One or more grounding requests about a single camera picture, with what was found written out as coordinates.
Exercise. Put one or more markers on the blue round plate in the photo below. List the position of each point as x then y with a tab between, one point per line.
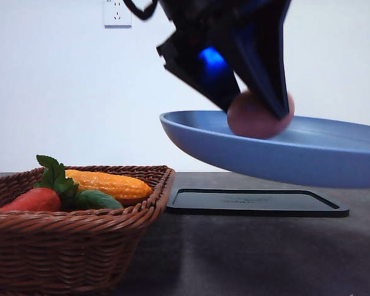
312	152

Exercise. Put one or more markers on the white wall socket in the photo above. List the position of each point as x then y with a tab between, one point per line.
117	15

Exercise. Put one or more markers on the green carrot leaves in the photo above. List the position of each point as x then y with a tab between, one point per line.
54	177

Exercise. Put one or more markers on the green toy vegetable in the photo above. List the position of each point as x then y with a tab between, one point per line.
93	199

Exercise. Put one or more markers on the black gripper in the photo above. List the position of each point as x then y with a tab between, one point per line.
253	31

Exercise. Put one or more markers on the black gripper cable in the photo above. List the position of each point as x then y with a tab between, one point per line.
146	14

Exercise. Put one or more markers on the yellow toy corn cob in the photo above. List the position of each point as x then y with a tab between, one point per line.
120	186

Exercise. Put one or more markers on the brown wicker basket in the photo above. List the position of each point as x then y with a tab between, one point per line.
85	252

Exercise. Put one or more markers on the black rectangular tray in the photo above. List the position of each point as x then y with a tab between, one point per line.
254	202

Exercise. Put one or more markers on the pink brown egg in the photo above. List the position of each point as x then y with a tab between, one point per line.
247	119

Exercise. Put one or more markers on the red toy carrot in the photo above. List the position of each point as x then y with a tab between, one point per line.
35	200

